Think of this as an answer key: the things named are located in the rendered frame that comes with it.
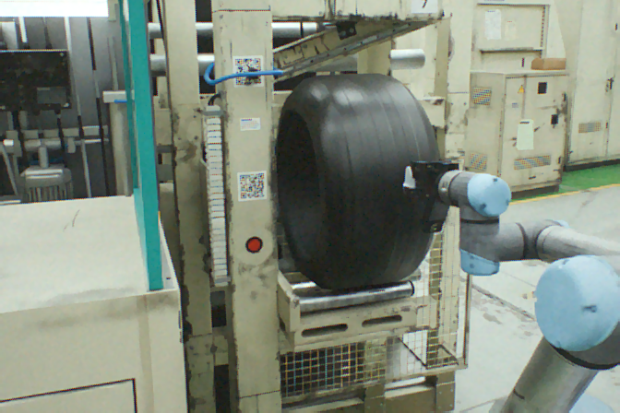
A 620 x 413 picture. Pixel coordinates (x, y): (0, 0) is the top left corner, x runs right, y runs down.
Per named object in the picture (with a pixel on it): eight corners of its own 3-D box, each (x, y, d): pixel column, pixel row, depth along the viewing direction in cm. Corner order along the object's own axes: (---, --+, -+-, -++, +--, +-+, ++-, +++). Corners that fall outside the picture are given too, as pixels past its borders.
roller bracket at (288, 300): (290, 333, 157) (289, 298, 155) (255, 277, 194) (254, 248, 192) (302, 331, 158) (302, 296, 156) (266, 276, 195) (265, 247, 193)
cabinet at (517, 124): (497, 203, 593) (505, 73, 565) (457, 191, 644) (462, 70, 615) (564, 192, 633) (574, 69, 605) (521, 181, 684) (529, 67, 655)
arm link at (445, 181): (481, 206, 124) (445, 210, 122) (468, 204, 128) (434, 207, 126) (480, 170, 123) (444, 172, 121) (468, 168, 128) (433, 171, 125)
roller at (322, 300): (292, 315, 163) (295, 312, 159) (289, 299, 165) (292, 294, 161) (411, 297, 173) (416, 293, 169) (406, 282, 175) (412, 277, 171)
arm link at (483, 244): (524, 275, 116) (524, 218, 115) (468, 278, 115) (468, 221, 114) (505, 265, 124) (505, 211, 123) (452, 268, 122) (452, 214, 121)
